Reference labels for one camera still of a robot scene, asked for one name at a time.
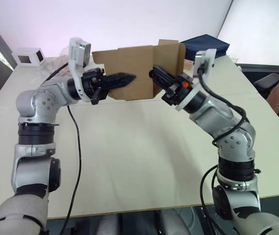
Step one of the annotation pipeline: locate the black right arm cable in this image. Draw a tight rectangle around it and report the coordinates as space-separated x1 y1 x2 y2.
197 64 251 235

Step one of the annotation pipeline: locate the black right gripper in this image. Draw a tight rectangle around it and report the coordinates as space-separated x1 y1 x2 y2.
149 65 194 106

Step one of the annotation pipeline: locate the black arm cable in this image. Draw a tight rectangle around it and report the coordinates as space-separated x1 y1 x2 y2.
42 62 82 235
197 64 251 235

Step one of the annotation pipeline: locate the grey rounded shape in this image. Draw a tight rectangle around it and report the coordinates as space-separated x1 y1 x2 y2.
157 210 192 235

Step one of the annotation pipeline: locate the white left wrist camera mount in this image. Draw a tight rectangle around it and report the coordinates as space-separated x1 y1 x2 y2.
68 37 92 102

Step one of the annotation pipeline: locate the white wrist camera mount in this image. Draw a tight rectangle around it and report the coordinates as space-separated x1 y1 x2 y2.
175 48 216 111
68 37 92 102

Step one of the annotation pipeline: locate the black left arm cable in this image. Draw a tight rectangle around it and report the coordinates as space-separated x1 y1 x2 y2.
42 62 82 235

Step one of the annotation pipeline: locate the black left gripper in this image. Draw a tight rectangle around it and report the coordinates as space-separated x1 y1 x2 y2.
80 68 137 106

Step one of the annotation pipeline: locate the white cube with dark windows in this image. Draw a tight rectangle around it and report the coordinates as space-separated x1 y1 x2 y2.
12 47 46 67

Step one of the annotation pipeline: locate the black office chair armrest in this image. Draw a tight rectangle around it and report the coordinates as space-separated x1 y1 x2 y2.
253 72 279 95

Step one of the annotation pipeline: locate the small brown cardboard box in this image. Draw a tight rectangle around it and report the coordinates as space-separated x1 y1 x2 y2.
92 42 186 101

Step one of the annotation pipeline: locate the crumpled clear plastic bag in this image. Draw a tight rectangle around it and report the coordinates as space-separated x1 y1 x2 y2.
41 47 71 77

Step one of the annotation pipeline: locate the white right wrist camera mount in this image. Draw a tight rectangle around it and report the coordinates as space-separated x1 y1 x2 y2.
175 48 216 111

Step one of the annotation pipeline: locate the navy blue fabric bag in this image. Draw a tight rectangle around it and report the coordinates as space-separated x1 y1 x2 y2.
180 34 231 61

